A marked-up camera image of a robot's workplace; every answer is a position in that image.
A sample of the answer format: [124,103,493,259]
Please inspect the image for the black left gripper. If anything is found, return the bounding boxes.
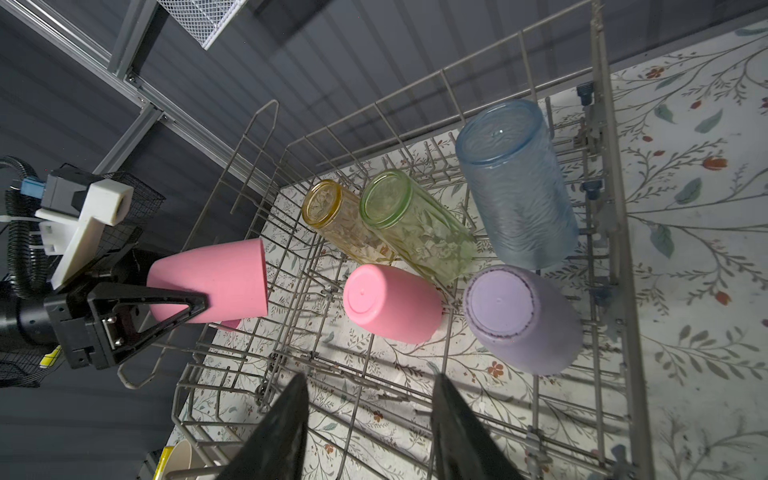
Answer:
[44,245,208,369]

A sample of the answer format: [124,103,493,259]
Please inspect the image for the yellow glass tumbler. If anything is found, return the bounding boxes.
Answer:
[301,180,396,264]

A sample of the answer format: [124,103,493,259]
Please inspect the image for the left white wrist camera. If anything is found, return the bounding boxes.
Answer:
[21,166,134,289]

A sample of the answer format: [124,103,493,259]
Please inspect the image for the pink cup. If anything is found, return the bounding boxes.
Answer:
[147,238,269,324]
[343,264,443,344]

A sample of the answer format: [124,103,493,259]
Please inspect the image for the blue plastic tumbler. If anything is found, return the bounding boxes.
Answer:
[456,100,579,270]

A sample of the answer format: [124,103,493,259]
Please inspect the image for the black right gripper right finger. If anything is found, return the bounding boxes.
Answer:
[430,374,523,479]

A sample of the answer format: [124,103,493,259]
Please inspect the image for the purple cup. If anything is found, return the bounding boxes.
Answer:
[463,265,583,376]

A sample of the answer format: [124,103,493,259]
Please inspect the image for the green glass tumbler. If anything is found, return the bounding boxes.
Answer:
[359,170,477,286]

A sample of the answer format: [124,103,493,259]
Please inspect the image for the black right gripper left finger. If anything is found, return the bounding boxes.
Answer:
[216,373,309,480]

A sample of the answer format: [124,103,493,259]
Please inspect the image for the beige cup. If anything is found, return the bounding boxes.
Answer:
[163,440,196,479]

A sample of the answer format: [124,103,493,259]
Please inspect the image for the yellow highlighter in basket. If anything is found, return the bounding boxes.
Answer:
[39,346,62,369]

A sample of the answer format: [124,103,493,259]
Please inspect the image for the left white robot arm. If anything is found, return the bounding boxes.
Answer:
[1,245,209,370]

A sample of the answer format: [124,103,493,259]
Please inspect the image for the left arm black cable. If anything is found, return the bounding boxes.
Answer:
[0,155,55,301]

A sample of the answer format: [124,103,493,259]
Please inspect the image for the white mesh wall basket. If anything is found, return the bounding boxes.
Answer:
[157,0,247,50]

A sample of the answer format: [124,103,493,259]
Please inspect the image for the black wire wall basket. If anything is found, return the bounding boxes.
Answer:
[1,165,165,388]

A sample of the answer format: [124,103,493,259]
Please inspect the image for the yellow marker on rail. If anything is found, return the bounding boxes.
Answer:
[153,446,175,480]

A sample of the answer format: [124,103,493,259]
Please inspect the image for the grey wire dish rack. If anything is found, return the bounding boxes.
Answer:
[156,1,655,479]

